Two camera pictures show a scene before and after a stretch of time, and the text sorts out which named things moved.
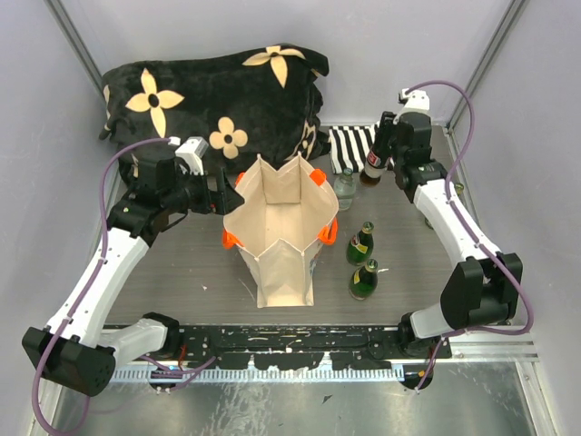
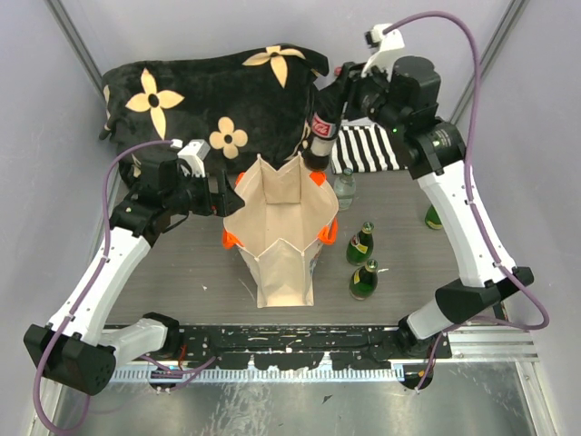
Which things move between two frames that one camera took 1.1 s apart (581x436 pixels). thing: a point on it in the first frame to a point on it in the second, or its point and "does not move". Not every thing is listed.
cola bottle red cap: (373, 172) to (324, 126)
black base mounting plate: (302, 347) does not move
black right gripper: (386, 127) to (351, 83)
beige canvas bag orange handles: (280, 221) does not move
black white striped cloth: (349, 146) does not move
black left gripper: (221, 203) does not move
